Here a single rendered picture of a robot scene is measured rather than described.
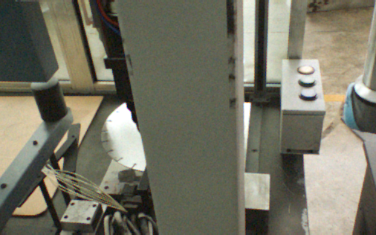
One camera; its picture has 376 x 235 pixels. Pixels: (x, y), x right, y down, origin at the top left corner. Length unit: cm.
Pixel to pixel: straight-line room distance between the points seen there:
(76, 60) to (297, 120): 79
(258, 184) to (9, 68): 61
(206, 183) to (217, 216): 2
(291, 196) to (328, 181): 116
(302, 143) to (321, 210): 94
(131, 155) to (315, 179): 145
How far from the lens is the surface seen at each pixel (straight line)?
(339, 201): 217
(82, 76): 157
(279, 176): 116
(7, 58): 72
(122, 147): 97
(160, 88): 15
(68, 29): 149
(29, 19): 67
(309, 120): 116
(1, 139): 148
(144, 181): 83
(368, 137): 254
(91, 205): 94
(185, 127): 16
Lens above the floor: 154
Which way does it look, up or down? 36 degrees down
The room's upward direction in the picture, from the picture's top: 6 degrees counter-clockwise
